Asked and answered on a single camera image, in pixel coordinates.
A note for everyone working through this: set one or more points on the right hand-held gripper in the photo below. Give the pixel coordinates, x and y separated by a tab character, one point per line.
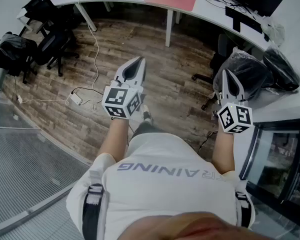
235	119

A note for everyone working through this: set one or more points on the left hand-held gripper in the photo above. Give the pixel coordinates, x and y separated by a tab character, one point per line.
117	96

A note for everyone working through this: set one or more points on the person's left forearm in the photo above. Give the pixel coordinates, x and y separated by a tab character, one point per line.
113	139

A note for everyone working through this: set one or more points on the person's right forearm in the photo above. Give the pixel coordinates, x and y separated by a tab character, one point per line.
223	151

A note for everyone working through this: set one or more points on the black computer mouse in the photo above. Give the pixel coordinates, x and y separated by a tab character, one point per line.
266	37

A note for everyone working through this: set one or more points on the plastic-wrapped black chair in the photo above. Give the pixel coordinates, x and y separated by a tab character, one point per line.
282	69
247	71

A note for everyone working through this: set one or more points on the black office chair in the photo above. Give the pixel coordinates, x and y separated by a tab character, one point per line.
222	47
45	14
55	46

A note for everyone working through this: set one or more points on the person's white shoe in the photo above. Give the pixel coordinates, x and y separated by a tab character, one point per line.
146	111

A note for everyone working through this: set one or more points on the person's black trouser leg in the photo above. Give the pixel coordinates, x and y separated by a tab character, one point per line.
146	127

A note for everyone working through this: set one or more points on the white power strip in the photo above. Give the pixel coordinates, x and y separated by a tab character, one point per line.
75	97

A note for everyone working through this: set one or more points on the black phone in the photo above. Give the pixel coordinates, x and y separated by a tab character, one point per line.
236	25

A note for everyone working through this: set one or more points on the white plastic bag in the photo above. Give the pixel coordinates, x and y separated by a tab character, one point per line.
273	30

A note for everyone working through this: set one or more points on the glass-door cabinet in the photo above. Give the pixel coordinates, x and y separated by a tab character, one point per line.
272	159

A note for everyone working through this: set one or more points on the small white power adapter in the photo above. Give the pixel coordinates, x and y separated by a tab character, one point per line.
19	99

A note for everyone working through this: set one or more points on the person's white shirt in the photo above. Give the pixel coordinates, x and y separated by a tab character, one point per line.
160	194

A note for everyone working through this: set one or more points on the person's face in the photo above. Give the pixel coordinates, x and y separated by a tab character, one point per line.
195	227

